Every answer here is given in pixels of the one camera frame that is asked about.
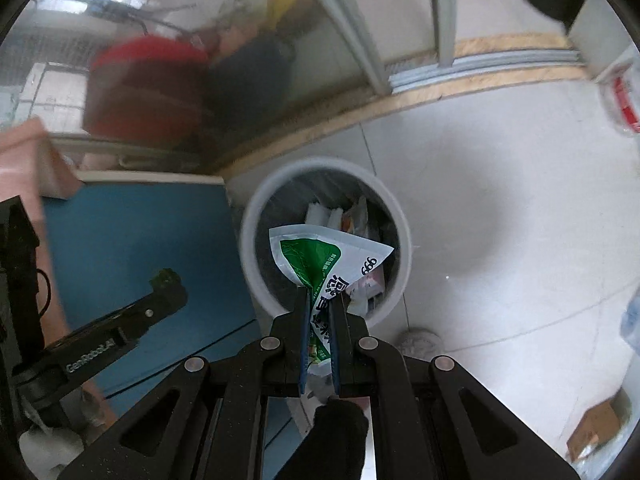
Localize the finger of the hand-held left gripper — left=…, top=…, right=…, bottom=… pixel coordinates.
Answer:
left=117, top=268, right=189, bottom=346

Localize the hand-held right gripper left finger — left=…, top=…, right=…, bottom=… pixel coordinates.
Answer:
left=57, top=285, right=313, bottom=480

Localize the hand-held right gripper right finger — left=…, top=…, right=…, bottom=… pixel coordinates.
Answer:
left=327, top=290, right=583, bottom=480

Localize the green white sachet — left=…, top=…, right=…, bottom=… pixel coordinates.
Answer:
left=268, top=225, right=396, bottom=391

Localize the white trash bin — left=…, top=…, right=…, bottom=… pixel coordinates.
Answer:
left=239, top=157, right=413, bottom=328

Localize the person's left forearm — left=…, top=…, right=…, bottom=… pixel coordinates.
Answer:
left=17, top=422, right=88, bottom=480

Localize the pink cloth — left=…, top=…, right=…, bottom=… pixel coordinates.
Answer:
left=0, top=117, right=83, bottom=331

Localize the red container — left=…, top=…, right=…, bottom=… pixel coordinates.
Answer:
left=82, top=35, right=211, bottom=146

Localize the dark bag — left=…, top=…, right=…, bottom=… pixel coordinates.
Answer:
left=207, top=35, right=301, bottom=151

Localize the brown cardboard box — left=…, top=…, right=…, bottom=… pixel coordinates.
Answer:
left=565, top=397, right=623, bottom=463

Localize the frosted glass sliding door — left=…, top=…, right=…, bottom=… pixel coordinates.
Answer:
left=0, top=0, right=456, bottom=171

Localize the plastic bottle with red label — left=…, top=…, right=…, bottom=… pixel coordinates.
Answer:
left=597, top=57, right=640, bottom=136

